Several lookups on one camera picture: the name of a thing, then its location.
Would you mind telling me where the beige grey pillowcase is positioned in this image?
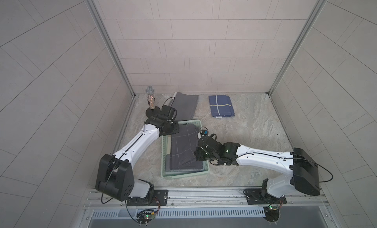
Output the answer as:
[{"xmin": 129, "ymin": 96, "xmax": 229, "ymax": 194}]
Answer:
[{"xmin": 166, "ymin": 154, "xmax": 204, "ymax": 173}]

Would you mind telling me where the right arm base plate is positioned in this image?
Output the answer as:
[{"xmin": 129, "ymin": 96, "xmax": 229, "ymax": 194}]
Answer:
[{"xmin": 243, "ymin": 188, "xmax": 287, "ymax": 205}]

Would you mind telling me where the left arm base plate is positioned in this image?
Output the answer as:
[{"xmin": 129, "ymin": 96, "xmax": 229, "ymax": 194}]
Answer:
[{"xmin": 126, "ymin": 189, "xmax": 168, "ymax": 206}]

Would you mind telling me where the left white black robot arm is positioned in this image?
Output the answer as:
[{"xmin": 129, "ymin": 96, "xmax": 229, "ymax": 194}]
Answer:
[{"xmin": 95, "ymin": 105, "xmax": 179, "ymax": 205}]

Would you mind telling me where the left green circuit board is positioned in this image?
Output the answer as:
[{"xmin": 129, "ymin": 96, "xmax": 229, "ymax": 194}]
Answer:
[{"xmin": 136, "ymin": 209, "xmax": 157, "ymax": 226}]

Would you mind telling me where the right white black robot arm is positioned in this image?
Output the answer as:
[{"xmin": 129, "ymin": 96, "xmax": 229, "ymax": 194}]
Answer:
[{"xmin": 195, "ymin": 130, "xmax": 320, "ymax": 198}]

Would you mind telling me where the aluminium mounting rail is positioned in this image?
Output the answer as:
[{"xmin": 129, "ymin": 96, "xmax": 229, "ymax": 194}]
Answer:
[{"xmin": 82, "ymin": 185, "xmax": 329, "ymax": 211}]

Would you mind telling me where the right green circuit board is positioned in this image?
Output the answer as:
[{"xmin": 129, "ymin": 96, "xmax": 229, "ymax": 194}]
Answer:
[{"xmin": 263, "ymin": 206, "xmax": 280, "ymax": 223}]

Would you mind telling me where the mint green plastic basket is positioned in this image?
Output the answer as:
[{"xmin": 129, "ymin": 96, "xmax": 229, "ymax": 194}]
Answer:
[{"xmin": 161, "ymin": 135, "xmax": 210, "ymax": 179}]

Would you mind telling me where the green circuit board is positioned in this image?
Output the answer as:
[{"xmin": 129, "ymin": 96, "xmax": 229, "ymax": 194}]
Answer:
[
  {"xmin": 136, "ymin": 209, "xmax": 157, "ymax": 226},
  {"xmin": 263, "ymin": 206, "xmax": 280, "ymax": 223}
]

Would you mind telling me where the blue striped pillowcase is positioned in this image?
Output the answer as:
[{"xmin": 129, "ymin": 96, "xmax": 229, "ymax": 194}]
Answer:
[{"xmin": 209, "ymin": 95, "xmax": 235, "ymax": 118}]

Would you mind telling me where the plain grey folded pillowcase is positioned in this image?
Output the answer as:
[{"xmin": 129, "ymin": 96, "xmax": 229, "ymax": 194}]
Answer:
[{"xmin": 167, "ymin": 92, "xmax": 199, "ymax": 121}]

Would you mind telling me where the dark grey checked pillowcase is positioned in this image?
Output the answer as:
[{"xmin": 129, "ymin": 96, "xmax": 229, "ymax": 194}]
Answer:
[
  {"xmin": 166, "ymin": 162, "xmax": 204, "ymax": 172},
  {"xmin": 170, "ymin": 124, "xmax": 198, "ymax": 168}
]

